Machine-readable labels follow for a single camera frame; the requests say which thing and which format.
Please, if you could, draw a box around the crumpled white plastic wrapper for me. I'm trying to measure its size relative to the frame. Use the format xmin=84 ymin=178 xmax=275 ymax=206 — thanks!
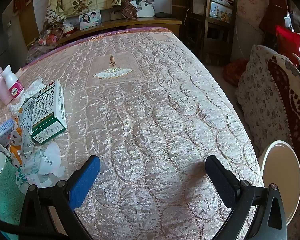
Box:
xmin=15 ymin=141 xmax=65 ymax=188

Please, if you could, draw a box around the wedding photo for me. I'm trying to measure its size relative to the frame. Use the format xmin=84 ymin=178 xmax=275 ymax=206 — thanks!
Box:
xmin=136 ymin=0 xmax=155 ymax=18

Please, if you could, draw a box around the red cushion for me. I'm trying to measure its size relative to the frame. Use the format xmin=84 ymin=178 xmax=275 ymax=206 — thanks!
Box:
xmin=275 ymin=25 xmax=300 ymax=60

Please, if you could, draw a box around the white bin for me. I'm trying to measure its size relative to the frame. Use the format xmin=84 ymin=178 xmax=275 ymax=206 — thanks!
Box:
xmin=259 ymin=140 xmax=300 ymax=227

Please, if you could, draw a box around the floral cloth bundle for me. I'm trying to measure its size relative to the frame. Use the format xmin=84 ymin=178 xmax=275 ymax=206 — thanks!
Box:
xmin=39 ymin=5 xmax=65 ymax=47

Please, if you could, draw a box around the teal cloth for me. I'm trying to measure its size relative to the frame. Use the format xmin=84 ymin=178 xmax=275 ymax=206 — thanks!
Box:
xmin=0 ymin=161 xmax=28 ymax=240

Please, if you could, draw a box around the white tissue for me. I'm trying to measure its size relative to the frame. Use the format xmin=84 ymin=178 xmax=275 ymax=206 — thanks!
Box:
xmin=10 ymin=78 xmax=47 ymax=113

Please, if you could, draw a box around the white pill bottle pink label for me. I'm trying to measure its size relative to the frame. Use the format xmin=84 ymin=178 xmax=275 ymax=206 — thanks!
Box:
xmin=2 ymin=65 xmax=25 ymax=100

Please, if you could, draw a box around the brown wooden board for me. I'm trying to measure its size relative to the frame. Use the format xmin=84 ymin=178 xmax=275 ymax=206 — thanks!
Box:
xmin=259 ymin=0 xmax=289 ymax=33

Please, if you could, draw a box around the floral pillow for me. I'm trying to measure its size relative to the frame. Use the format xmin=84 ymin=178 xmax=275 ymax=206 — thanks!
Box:
xmin=235 ymin=44 xmax=294 ymax=150

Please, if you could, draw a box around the crumpled orange white carton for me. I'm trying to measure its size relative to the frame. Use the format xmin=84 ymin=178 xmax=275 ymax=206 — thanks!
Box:
xmin=9 ymin=97 xmax=37 ymax=168

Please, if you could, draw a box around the wooden headboard shelf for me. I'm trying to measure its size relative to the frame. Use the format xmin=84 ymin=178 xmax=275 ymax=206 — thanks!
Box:
xmin=26 ymin=16 xmax=183 ymax=50

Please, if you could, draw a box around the red patterned blanket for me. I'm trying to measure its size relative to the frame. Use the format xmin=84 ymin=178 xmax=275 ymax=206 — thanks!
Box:
xmin=266 ymin=54 xmax=300 ymax=230

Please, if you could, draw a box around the pink quilted bed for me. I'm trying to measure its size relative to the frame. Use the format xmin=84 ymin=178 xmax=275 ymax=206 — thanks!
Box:
xmin=0 ymin=26 xmax=264 ymax=240

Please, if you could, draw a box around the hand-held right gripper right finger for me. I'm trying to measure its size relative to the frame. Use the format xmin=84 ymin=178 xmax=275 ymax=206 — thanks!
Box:
xmin=205 ymin=155 xmax=288 ymax=240

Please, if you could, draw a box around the framed couple photo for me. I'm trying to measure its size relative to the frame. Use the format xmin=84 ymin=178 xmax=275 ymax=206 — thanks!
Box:
xmin=79 ymin=9 xmax=102 ymax=30

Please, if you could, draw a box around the white blue box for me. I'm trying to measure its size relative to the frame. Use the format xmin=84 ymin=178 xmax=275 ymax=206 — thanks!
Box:
xmin=0 ymin=119 xmax=15 ymax=145

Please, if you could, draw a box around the dark wooden rack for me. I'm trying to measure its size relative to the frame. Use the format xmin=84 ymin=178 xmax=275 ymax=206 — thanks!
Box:
xmin=182 ymin=0 xmax=238 ymax=67

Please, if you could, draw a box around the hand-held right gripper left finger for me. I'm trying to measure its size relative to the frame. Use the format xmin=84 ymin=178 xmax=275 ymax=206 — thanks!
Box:
xmin=19 ymin=155 xmax=101 ymax=240

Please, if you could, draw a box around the red bag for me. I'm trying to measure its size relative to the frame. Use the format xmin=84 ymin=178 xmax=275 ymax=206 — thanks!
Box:
xmin=222 ymin=59 xmax=248 ymax=87

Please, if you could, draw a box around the green white medicine box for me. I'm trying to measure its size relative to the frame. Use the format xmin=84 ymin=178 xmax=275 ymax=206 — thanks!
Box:
xmin=30 ymin=79 xmax=67 ymax=144

